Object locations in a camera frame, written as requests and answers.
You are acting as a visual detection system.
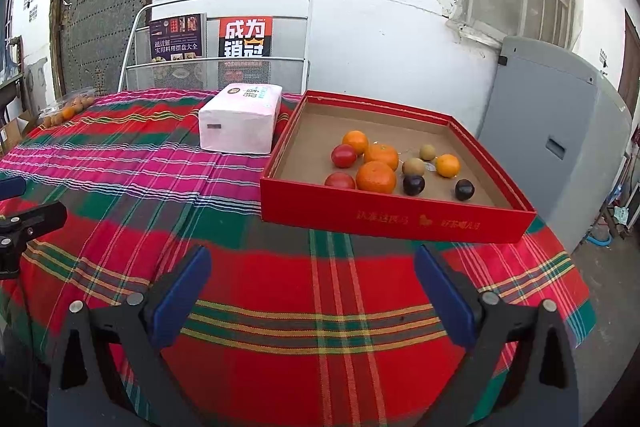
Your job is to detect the brown cardboard carton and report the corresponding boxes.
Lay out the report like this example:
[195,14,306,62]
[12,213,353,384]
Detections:
[0,117,31,148]

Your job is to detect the white metal mesh chair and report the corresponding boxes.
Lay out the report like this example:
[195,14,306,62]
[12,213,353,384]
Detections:
[118,0,313,95]

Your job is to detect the red plaid tablecloth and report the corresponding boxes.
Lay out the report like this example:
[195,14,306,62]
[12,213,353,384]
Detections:
[0,88,596,427]

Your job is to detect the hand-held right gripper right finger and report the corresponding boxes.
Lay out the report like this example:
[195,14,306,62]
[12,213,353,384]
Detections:
[414,244,581,427]

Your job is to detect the small orange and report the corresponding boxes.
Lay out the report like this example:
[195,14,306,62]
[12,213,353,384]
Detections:
[342,130,370,155]

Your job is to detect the white tissue pack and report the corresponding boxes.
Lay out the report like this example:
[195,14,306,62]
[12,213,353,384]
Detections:
[198,83,284,154]

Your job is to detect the yellow-orange orange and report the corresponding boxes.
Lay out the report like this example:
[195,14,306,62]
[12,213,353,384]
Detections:
[435,153,461,178]

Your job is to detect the red and black book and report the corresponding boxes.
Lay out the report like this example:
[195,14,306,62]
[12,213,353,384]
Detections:
[218,17,274,90]

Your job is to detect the clear plastic fruit container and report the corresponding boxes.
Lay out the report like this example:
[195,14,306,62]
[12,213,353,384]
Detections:
[42,89,96,128]

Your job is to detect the red cardboard box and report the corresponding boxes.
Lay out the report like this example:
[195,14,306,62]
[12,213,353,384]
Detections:
[260,90,538,245]

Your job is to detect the grey metal cabinet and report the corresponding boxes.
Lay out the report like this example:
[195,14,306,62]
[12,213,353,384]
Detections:
[480,35,633,253]

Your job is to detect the dark cookbook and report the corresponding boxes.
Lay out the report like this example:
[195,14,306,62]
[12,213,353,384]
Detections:
[149,13,207,88]

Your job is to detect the orange mandarin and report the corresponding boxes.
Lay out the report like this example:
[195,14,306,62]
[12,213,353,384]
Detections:
[355,161,397,194]
[363,143,400,172]

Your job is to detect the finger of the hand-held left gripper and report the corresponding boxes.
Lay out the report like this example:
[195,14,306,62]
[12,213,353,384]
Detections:
[0,202,67,239]
[0,177,27,200]

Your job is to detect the red tomato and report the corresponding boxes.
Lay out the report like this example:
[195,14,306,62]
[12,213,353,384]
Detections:
[324,171,357,190]
[331,144,358,168]

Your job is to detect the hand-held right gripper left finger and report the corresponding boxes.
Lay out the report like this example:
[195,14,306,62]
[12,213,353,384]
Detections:
[47,246,212,427]

